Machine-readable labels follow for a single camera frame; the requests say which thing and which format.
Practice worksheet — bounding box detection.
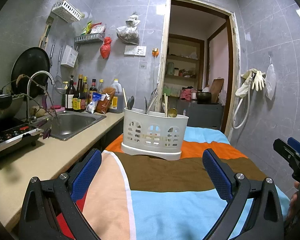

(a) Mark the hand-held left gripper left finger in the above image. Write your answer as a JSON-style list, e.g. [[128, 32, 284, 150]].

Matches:
[[18, 149, 102, 240]]

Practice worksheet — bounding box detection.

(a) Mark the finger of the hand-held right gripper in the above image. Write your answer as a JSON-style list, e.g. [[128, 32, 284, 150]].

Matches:
[[273, 139, 300, 167], [287, 137, 300, 157]]

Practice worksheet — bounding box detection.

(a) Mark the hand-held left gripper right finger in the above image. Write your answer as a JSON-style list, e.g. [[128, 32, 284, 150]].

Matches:
[[202, 149, 284, 240]]

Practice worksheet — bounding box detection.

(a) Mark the white plastic utensil caddy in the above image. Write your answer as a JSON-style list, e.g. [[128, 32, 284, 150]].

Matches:
[[121, 107, 189, 161]]

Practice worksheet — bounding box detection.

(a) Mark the dark steel fork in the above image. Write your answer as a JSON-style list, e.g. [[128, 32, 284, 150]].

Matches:
[[149, 87, 159, 113]]

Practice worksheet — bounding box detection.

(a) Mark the person's right hand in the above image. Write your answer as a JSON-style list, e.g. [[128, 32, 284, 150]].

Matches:
[[286, 182, 300, 219]]

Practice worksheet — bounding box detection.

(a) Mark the dark base cabinet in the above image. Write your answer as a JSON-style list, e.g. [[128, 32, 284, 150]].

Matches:
[[77, 122, 125, 155]]

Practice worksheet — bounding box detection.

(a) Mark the colourful striped blanket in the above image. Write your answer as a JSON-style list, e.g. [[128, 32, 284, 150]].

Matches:
[[62, 126, 290, 240]]

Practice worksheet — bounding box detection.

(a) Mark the steel sink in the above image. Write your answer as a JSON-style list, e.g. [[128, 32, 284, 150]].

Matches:
[[50, 112, 107, 141]]

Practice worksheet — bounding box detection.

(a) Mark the grey cabinet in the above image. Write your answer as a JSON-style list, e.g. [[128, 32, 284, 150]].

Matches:
[[176, 99, 224, 130]]

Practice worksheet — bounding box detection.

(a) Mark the hanging clear plastic bag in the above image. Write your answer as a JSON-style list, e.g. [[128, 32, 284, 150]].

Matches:
[[265, 64, 277, 100]]

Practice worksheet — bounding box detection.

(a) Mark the blue white food bag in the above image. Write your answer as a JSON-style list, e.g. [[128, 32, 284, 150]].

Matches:
[[86, 92, 108, 113]]

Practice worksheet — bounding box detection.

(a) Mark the cream rubber glove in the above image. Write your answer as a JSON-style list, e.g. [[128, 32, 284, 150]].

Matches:
[[251, 70, 266, 92], [235, 68, 257, 97]]

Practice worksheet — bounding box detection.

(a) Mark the orange spice bag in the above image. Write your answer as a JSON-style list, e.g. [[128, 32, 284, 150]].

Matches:
[[95, 87, 115, 114]]

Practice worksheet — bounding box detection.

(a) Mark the large soy sauce bottle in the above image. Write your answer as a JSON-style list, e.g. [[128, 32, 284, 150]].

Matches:
[[72, 74, 87, 112]]

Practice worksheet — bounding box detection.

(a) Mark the dark pump bottle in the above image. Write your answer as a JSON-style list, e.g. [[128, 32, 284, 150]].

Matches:
[[65, 75, 77, 110]]

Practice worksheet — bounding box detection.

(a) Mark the dark metal pot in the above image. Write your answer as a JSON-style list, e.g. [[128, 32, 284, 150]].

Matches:
[[196, 90, 212, 104]]

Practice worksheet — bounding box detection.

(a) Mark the dark oil jug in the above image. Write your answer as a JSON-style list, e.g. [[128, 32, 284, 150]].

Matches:
[[108, 79, 124, 113]]

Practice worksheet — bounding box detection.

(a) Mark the red cap sauce bottle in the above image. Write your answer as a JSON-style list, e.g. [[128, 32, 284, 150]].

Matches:
[[89, 79, 97, 98]]

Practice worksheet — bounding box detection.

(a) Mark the black induction cooker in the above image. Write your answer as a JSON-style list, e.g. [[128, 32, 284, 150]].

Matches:
[[0, 122, 44, 157]]

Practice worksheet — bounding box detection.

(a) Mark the slim yellow cap bottle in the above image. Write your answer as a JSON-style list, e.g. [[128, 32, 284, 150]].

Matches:
[[82, 76, 89, 105]]

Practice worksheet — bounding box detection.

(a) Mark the wooden cutting board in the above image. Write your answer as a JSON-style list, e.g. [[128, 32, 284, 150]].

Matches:
[[209, 78, 225, 103]]

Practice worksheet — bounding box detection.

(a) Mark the pink cloth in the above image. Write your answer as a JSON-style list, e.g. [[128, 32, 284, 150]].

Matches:
[[180, 87, 197, 100]]

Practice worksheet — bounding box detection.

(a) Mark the steel faucet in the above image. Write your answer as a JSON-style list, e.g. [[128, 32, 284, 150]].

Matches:
[[27, 71, 55, 125]]

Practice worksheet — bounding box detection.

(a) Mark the black wok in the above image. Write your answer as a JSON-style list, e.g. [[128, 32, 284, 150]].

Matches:
[[11, 47, 50, 99]]

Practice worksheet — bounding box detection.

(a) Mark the wooden shelf unit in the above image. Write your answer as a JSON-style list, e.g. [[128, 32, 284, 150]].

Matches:
[[165, 34, 205, 91]]

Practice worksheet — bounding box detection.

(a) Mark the red plastic bag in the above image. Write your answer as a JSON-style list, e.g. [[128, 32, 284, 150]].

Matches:
[[100, 37, 112, 59]]

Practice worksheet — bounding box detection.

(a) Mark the red white seasoning packet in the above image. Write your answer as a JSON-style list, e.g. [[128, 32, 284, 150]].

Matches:
[[91, 23, 107, 34]]

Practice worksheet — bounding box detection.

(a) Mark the green seasoning packet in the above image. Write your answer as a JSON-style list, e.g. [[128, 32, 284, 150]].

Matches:
[[80, 21, 93, 35]]

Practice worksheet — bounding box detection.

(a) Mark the hanging wooden kitchen tool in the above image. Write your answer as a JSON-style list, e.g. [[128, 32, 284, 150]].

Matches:
[[39, 16, 53, 49]]

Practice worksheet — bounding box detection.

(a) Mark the clear bag with dark contents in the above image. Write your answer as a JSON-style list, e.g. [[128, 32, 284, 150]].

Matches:
[[116, 12, 140, 45]]

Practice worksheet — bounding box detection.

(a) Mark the white shower hose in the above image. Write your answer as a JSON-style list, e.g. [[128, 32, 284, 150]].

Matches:
[[231, 74, 254, 130]]

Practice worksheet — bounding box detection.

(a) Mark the wire mesh strainer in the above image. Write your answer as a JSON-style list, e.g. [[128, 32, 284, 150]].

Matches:
[[54, 46, 65, 94]]

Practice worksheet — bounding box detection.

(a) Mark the steel pot with black handle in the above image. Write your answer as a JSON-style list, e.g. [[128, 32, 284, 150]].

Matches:
[[0, 94, 24, 123]]

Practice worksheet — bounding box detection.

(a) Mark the white wall cutlery basket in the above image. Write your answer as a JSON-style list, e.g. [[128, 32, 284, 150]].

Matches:
[[60, 45, 78, 68]]

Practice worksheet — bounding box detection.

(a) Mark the worn white door frame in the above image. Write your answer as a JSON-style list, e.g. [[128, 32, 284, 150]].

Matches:
[[158, 0, 240, 140]]

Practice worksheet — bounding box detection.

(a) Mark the grey metal wall shelf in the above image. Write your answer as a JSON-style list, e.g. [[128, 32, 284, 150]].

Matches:
[[74, 32, 106, 44]]

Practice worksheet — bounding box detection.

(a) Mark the long white wall basket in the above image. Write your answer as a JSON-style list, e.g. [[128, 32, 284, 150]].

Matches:
[[51, 1, 82, 22]]

